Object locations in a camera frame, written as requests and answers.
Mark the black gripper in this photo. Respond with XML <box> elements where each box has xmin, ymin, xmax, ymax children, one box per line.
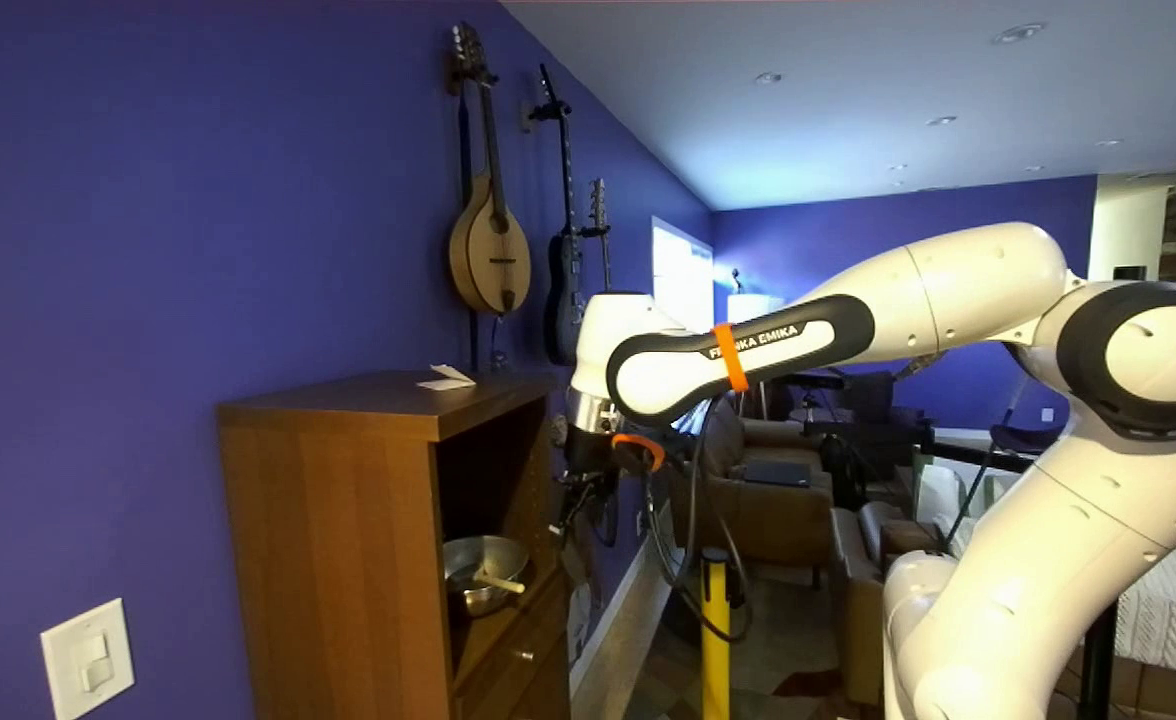
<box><xmin>561</xmin><ymin>428</ymin><xmax>639</xmax><ymax>515</ymax></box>

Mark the silver metal bowl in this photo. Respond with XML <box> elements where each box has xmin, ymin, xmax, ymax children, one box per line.
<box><xmin>439</xmin><ymin>534</ymin><xmax>536</xmax><ymax>619</ymax></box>

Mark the black electric guitar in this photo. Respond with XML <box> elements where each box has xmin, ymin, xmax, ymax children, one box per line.
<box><xmin>524</xmin><ymin>59</ymin><xmax>597</xmax><ymax>367</ymax></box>

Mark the brown sofa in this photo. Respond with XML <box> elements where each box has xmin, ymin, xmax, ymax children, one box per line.
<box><xmin>691</xmin><ymin>403</ymin><xmax>843</xmax><ymax>573</ymax></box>

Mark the small white flat object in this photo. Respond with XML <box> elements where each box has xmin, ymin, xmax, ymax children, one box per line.
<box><xmin>414</xmin><ymin>361</ymin><xmax>480</xmax><ymax>397</ymax></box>

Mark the white window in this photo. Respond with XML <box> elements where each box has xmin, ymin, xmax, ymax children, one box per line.
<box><xmin>649</xmin><ymin>215</ymin><xmax>718</xmax><ymax>338</ymax></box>

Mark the yellow pole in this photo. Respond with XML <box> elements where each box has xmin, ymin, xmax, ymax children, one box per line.
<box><xmin>695</xmin><ymin>544</ymin><xmax>736</xmax><ymax>720</ymax></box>

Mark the white shade tripod lamp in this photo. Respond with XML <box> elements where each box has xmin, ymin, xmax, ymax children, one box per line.
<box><xmin>723</xmin><ymin>273</ymin><xmax>789</xmax><ymax>326</ymax></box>

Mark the tan mandolin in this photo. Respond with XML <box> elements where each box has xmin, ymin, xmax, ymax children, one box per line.
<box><xmin>442</xmin><ymin>22</ymin><xmax>536</xmax><ymax>320</ymax></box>

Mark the small brown guitar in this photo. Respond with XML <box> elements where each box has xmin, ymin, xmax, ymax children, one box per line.
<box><xmin>580</xmin><ymin>175</ymin><xmax>621</xmax><ymax>300</ymax></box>

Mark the brown wooden cabinet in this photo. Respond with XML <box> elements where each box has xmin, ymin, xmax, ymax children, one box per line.
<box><xmin>216</xmin><ymin>367</ymin><xmax>580</xmax><ymax>720</ymax></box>

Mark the bed with white blanket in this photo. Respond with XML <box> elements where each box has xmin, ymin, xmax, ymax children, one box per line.
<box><xmin>1112</xmin><ymin>537</ymin><xmax>1176</xmax><ymax>688</ymax></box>

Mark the orange velcro strap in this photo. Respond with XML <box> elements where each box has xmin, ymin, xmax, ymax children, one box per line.
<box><xmin>712</xmin><ymin>320</ymin><xmax>752</xmax><ymax>397</ymax></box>
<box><xmin>607</xmin><ymin>428</ymin><xmax>667</xmax><ymax>475</ymax></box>

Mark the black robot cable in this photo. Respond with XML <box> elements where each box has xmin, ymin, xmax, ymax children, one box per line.
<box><xmin>664</xmin><ymin>397</ymin><xmax>759</xmax><ymax>648</ymax></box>

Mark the black camera stand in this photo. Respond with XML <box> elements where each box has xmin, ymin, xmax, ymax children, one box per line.
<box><xmin>1080</xmin><ymin>603</ymin><xmax>1119</xmax><ymax>720</ymax></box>

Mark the white light switch plate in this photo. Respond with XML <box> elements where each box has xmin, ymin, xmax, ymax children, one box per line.
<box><xmin>36</xmin><ymin>596</ymin><xmax>141</xmax><ymax>720</ymax></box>

